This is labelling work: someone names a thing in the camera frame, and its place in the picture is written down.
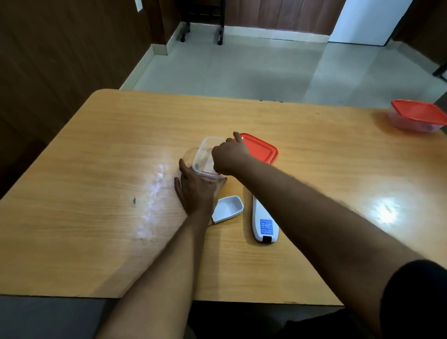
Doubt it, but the person's left hand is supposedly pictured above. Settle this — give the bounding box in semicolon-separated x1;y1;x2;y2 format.
174;159;228;218

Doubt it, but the person's right hand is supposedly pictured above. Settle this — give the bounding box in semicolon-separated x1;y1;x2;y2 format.
211;132;253;176

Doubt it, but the clear plastic food container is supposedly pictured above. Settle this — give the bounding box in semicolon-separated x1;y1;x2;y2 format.
192;136;228;181

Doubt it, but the person's left forearm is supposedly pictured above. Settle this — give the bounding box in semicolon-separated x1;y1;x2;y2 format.
95;212;214;339

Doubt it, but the person's right forearm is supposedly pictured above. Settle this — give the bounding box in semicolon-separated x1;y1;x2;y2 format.
227;155;425;337

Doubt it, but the red plastic container lid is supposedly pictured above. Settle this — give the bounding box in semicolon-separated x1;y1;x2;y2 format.
233;133;279;165

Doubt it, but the small white plastic tray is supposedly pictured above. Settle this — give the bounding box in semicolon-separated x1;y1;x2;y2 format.
212;196;244;224

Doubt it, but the white handheld device blue label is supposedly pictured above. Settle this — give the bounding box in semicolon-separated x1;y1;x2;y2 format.
251;196;280;244

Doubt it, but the black wheeled chair base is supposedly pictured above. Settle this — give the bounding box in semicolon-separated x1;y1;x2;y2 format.
179;0;226;46

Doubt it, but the white door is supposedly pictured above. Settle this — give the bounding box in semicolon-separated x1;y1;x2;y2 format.
328;0;413;47

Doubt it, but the clear container with red lid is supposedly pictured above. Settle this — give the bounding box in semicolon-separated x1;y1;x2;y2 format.
388;99;447;133

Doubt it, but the black furniture leg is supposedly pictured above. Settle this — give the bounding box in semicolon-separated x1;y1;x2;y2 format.
432;61;447;83

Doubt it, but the black shirt sleeve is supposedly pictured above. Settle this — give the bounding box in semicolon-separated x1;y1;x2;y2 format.
379;259;447;339

